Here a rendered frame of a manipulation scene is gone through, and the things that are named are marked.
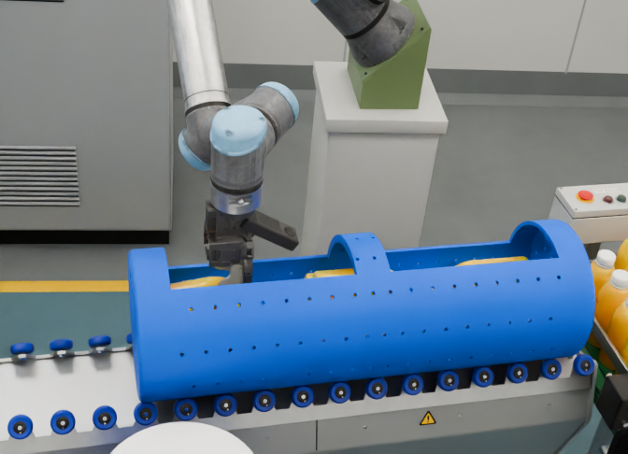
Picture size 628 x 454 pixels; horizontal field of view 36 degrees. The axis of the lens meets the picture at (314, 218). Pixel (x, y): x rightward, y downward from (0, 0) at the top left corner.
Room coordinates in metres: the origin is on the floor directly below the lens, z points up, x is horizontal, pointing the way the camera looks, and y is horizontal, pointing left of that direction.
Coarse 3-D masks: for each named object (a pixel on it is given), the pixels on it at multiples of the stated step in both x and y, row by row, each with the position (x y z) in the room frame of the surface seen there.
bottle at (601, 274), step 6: (594, 264) 1.68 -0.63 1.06; (600, 264) 1.67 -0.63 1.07; (594, 270) 1.67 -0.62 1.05; (600, 270) 1.66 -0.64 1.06; (606, 270) 1.66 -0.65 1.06; (612, 270) 1.67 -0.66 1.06; (594, 276) 1.66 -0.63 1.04; (600, 276) 1.65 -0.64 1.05; (606, 276) 1.65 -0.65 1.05; (594, 282) 1.65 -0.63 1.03; (600, 282) 1.65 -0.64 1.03; (594, 288) 1.65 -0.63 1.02; (600, 288) 1.65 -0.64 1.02
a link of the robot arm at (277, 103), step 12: (264, 84) 1.51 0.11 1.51; (276, 84) 1.51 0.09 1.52; (252, 96) 1.46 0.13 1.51; (264, 96) 1.46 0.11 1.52; (276, 96) 1.47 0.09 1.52; (288, 96) 1.48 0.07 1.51; (264, 108) 1.42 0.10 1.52; (276, 108) 1.44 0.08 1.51; (288, 108) 1.46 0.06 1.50; (276, 120) 1.42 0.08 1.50; (288, 120) 1.45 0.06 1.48; (276, 132) 1.40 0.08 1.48
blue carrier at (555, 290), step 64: (128, 256) 1.38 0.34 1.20; (320, 256) 1.54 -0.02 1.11; (384, 256) 1.41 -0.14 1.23; (448, 256) 1.62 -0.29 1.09; (512, 256) 1.66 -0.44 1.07; (576, 256) 1.48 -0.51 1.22; (192, 320) 1.23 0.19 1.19; (256, 320) 1.25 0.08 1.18; (320, 320) 1.28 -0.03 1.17; (384, 320) 1.31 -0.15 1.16; (448, 320) 1.34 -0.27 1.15; (512, 320) 1.37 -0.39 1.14; (576, 320) 1.40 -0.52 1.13; (192, 384) 1.19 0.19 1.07; (256, 384) 1.23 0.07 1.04
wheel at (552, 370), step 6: (546, 360) 1.44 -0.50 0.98; (552, 360) 1.44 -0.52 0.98; (540, 366) 1.44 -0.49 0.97; (546, 366) 1.43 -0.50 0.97; (552, 366) 1.44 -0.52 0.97; (558, 366) 1.44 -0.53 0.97; (540, 372) 1.43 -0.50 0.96; (546, 372) 1.42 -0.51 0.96; (552, 372) 1.43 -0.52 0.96; (558, 372) 1.43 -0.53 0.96; (552, 378) 1.42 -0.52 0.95
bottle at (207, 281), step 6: (180, 282) 1.34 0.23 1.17; (186, 282) 1.34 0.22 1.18; (192, 282) 1.34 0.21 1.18; (198, 282) 1.34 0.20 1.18; (204, 282) 1.34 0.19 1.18; (210, 282) 1.34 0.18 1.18; (216, 282) 1.34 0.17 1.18; (174, 288) 1.33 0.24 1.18; (180, 288) 1.33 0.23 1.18; (186, 288) 1.33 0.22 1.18; (216, 306) 1.32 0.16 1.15
